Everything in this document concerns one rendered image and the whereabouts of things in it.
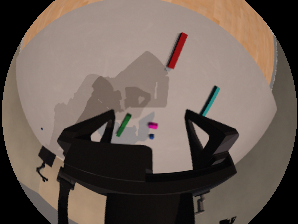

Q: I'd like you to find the turquoise rod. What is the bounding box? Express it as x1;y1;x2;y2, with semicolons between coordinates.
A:
200;86;220;116

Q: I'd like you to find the green rod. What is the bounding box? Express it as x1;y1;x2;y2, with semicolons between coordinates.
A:
116;113;132;137

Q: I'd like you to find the red rod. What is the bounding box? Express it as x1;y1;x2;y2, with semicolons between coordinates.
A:
168;32;188;69

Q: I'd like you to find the magenta rod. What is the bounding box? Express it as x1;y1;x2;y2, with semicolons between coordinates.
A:
148;122;158;129

